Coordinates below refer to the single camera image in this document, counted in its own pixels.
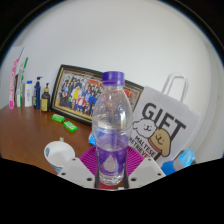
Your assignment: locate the framed group photo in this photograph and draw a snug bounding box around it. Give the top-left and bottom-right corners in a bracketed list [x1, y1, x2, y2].
[49, 63, 145, 127]

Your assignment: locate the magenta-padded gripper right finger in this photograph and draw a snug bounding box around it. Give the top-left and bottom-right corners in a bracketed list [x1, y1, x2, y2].
[124, 145, 167, 189]

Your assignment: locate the white bottle blue cap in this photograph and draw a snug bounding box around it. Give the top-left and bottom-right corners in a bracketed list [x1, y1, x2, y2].
[23, 80, 34, 108]

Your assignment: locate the dark blue pump bottle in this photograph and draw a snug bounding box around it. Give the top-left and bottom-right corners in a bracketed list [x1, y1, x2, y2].
[32, 76, 44, 110]

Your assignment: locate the blue detergent bottle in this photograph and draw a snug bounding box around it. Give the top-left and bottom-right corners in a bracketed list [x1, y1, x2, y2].
[160, 148, 197, 177]

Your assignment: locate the flat round red coaster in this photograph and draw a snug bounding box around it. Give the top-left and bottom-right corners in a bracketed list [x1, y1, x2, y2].
[97, 181, 129, 191]

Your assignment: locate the small green pack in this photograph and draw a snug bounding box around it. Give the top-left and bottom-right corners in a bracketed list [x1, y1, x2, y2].
[63, 120, 78, 133]
[51, 113, 66, 123]

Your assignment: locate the tall green white box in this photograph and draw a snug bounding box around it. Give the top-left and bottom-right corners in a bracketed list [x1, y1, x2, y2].
[15, 56, 29, 108]

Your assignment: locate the amber black pump bottle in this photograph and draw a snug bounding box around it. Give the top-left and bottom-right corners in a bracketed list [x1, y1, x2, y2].
[40, 82, 52, 113]

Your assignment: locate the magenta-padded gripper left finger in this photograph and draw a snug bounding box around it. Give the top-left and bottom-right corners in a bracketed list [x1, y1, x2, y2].
[57, 145, 100, 189]

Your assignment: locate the clear purple-label water bottle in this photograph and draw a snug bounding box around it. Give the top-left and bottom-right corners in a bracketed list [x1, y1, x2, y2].
[91, 70, 134, 187]

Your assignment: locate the starry print paper cup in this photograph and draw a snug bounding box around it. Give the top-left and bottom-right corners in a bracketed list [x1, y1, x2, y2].
[43, 140, 76, 174]

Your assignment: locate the white paper gift bag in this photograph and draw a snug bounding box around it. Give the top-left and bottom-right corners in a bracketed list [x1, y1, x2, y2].
[128, 73, 202, 168]

